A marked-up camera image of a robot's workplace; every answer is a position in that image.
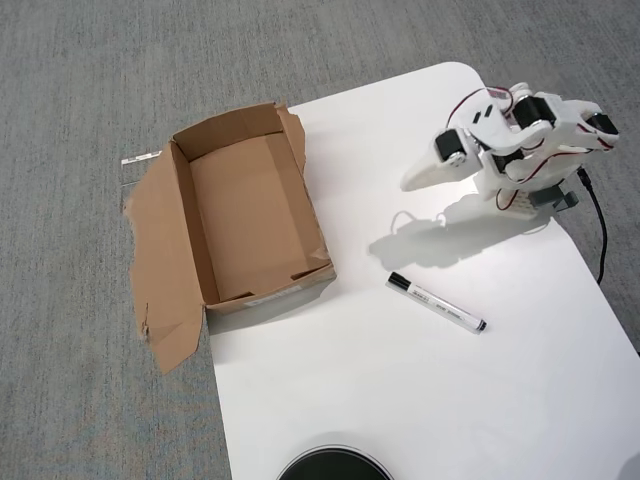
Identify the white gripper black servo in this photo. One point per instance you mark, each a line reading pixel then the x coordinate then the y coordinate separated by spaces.
pixel 434 171

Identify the clear plastic strip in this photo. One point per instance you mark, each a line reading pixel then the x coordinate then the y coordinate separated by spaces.
pixel 140 158

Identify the open brown cardboard box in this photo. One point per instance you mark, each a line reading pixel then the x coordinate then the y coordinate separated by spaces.
pixel 240 210

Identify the white marker pen black cap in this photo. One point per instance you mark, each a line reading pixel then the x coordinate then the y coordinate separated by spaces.
pixel 440 302

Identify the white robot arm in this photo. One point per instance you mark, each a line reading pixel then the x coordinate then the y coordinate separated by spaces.
pixel 565 117

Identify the black round object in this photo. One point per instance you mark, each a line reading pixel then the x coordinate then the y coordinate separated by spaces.
pixel 335 465

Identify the grey table clamp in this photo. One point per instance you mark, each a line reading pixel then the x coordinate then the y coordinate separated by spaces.
pixel 547 198

